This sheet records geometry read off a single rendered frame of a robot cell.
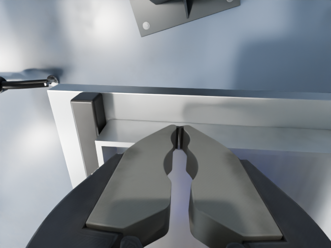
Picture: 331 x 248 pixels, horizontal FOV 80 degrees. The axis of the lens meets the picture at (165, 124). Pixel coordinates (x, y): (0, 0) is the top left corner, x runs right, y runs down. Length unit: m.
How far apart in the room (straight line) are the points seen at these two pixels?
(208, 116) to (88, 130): 0.10
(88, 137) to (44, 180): 1.56
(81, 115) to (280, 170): 0.18
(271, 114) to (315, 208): 0.13
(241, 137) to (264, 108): 0.03
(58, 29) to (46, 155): 0.81
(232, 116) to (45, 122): 1.30
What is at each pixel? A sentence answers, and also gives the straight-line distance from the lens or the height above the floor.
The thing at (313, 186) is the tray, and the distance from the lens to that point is 0.25.
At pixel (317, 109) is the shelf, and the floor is 0.88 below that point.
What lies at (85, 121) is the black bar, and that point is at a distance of 0.16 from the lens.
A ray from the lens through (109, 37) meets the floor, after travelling 1.09.
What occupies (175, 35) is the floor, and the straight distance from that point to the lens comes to 1.03.
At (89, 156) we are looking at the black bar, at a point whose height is 0.90.
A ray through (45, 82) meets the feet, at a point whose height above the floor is 0.07.
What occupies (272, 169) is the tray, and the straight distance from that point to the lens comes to 0.22.
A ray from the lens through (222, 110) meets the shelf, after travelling 0.17.
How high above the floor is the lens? 1.03
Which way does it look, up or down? 62 degrees down
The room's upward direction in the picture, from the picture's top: 173 degrees counter-clockwise
